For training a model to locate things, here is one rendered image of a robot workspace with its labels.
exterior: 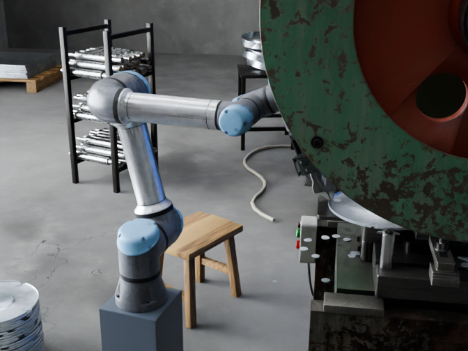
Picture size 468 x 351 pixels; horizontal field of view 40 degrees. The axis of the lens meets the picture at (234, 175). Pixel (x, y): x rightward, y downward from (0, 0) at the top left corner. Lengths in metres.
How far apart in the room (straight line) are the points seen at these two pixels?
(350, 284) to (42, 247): 2.02
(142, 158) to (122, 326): 0.48
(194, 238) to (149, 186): 0.70
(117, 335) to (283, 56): 1.07
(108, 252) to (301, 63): 2.22
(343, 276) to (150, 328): 0.56
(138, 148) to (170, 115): 0.25
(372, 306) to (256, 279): 1.43
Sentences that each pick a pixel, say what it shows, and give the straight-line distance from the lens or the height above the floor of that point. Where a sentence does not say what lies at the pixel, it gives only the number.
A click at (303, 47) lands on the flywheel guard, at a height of 1.27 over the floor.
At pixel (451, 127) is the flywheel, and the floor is 1.12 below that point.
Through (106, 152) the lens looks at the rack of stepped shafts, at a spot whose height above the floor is 0.22.
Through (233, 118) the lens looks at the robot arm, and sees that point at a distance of 1.58.
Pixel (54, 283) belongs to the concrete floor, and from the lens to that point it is 3.02.
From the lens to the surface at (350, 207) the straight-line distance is 1.73.
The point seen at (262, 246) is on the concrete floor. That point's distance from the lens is 3.25.
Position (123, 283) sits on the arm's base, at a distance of 1.89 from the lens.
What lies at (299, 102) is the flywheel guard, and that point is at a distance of 1.18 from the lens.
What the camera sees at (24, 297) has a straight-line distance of 2.47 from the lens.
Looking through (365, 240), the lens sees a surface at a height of 0.71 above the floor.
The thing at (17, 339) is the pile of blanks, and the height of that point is 0.15.
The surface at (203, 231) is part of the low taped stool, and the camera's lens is 2.63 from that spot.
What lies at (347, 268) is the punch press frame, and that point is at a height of 0.65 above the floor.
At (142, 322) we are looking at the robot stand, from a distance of 1.88.
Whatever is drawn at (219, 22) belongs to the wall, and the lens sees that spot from 8.40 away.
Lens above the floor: 1.46
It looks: 20 degrees down
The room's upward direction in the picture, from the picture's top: straight up
